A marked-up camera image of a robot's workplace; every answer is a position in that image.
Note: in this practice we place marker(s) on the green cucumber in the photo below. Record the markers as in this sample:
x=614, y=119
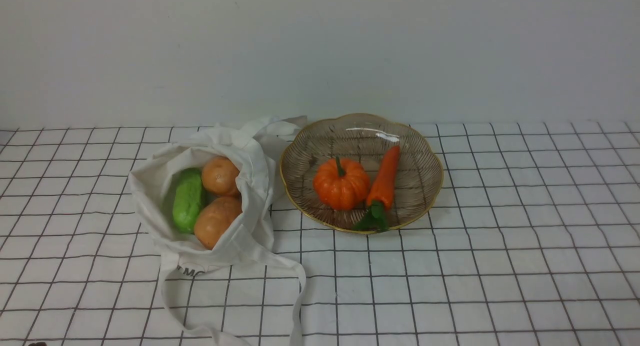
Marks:
x=189, y=200

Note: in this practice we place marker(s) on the small orange pumpkin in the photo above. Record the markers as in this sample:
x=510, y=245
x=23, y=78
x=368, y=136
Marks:
x=341, y=183

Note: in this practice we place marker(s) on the white cloth tote bag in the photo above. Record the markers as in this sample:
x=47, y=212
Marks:
x=255, y=148

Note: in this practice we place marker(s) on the brown potato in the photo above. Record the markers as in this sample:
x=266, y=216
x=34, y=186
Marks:
x=215, y=219
x=219, y=176

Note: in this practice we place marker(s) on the white grid tablecloth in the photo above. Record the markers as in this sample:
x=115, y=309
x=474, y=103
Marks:
x=533, y=241

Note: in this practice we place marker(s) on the orange carrot with leaves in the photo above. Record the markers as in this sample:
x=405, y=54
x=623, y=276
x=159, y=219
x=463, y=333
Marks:
x=380, y=198

